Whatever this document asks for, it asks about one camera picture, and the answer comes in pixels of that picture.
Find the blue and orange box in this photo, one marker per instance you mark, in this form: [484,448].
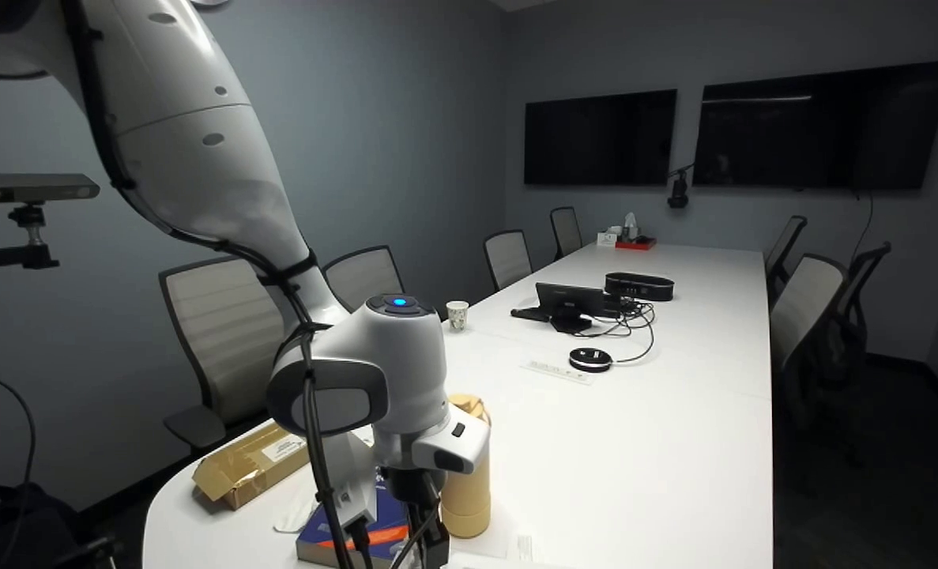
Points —
[328,540]

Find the camera on mount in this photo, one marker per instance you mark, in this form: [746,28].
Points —
[26,188]

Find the white paper sheet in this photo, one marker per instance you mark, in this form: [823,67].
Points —
[298,515]

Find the small wall television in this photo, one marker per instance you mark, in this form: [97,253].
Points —
[600,138]

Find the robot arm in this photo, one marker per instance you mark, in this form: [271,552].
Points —
[192,158]

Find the row of office chairs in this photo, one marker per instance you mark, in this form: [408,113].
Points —
[808,304]

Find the tan cardboard box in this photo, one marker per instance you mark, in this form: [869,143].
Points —
[247,466]

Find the round black speakerphone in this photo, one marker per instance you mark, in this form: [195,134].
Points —
[590,359]

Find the black bag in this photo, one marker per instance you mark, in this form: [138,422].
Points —
[18,529]

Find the patterned paper cup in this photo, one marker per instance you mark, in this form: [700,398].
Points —
[457,314]

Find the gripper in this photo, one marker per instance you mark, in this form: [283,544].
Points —
[415,484]

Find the small white box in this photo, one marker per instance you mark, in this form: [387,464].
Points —
[607,238]

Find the black webcam on wall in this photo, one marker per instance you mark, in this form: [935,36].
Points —
[678,192]

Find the black speaker bar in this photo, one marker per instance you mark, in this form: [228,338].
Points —
[639,286]

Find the large wall television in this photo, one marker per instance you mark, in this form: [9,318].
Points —
[823,126]

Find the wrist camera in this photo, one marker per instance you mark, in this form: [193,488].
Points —
[350,482]

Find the tan cylindrical container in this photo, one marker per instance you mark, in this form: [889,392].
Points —
[465,498]

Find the red tray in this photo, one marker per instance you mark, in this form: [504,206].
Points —
[636,244]

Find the tissue box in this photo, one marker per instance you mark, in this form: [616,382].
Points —
[630,229]

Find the black tablet on stand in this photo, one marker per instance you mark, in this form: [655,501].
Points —
[569,302]

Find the office chair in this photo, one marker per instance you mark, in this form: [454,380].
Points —
[227,332]
[566,231]
[364,276]
[508,258]

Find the black remote control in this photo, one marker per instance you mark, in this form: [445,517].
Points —
[529,314]

